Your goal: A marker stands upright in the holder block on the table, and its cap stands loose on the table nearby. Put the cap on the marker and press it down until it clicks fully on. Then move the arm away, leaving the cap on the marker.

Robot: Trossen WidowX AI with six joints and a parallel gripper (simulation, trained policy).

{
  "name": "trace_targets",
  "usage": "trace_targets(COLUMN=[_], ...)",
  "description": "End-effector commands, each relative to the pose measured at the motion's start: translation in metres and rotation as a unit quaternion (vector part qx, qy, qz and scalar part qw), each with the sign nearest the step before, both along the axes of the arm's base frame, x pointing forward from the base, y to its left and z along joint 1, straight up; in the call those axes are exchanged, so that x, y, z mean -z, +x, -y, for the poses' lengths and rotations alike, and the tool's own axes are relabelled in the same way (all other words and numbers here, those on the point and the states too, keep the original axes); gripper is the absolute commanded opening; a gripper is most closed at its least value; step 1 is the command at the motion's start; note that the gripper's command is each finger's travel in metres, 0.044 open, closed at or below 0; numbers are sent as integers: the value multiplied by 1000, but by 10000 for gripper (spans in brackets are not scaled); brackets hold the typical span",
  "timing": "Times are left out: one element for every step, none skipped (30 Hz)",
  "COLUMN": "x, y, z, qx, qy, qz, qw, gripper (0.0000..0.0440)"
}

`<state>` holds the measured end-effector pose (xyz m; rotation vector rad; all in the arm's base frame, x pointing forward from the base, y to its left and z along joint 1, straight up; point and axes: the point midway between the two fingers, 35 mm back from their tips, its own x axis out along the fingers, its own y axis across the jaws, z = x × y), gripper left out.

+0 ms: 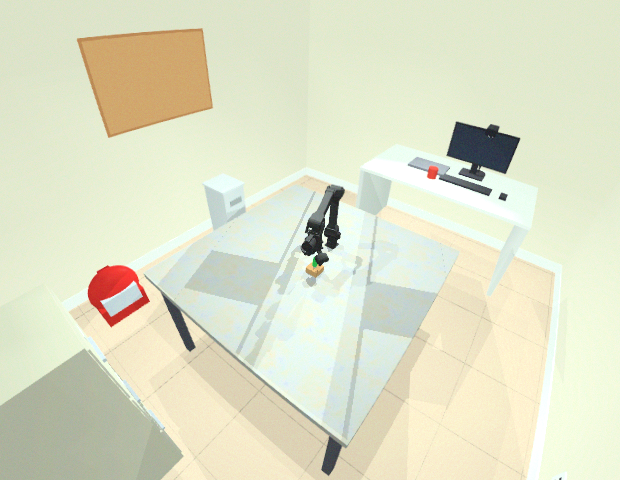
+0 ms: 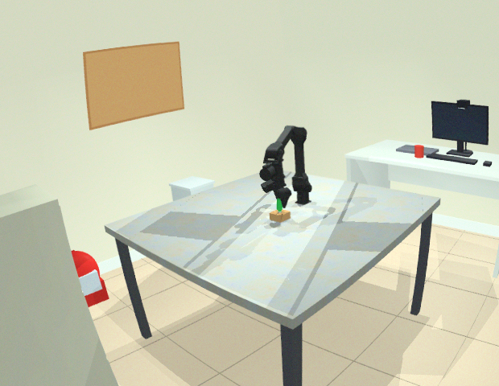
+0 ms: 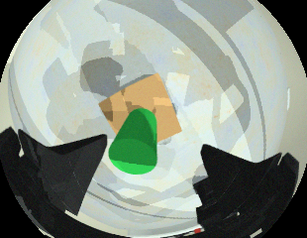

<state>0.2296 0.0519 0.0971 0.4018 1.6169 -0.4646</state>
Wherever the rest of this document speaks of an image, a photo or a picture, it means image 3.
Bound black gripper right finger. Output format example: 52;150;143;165
200;144;281;221

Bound tan wooden block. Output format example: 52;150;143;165
98;72;182;142

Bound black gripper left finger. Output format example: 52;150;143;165
18;128;107;215

